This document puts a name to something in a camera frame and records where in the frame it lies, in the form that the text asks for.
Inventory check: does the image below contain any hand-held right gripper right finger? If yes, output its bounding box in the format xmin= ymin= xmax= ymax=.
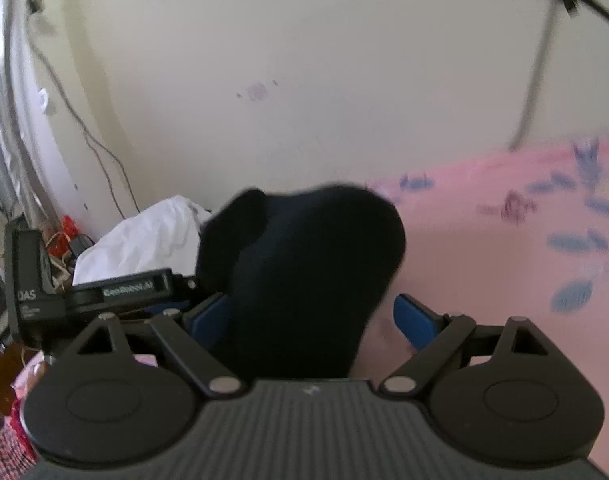
xmin=379 ymin=294 xmax=561 ymax=401

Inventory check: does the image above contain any white cloth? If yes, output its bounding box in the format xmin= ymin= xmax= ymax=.
xmin=73 ymin=196 xmax=216 ymax=287

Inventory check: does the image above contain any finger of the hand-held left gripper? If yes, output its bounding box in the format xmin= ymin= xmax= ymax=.
xmin=134 ymin=291 xmax=224 ymax=318

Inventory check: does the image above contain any white frame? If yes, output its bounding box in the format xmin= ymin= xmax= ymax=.
xmin=0 ymin=0 xmax=78 ymax=261

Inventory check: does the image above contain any dark navy garment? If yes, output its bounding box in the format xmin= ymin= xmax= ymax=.
xmin=197 ymin=185 xmax=406 ymax=380

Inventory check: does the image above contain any pink checkered cloth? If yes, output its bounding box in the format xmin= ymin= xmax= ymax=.
xmin=0 ymin=352 xmax=52 ymax=480

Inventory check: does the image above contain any red bundle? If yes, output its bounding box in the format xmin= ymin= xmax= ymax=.
xmin=47 ymin=214 xmax=81 ymax=261

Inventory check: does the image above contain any pink floral bed sheet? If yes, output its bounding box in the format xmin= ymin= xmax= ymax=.
xmin=352 ymin=135 xmax=609 ymax=480

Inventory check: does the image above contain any thin dark wall cable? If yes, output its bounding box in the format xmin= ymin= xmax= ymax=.
xmin=27 ymin=0 xmax=143 ymax=217

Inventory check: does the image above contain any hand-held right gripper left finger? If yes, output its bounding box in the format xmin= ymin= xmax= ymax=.
xmin=77 ymin=292 xmax=246 ymax=401

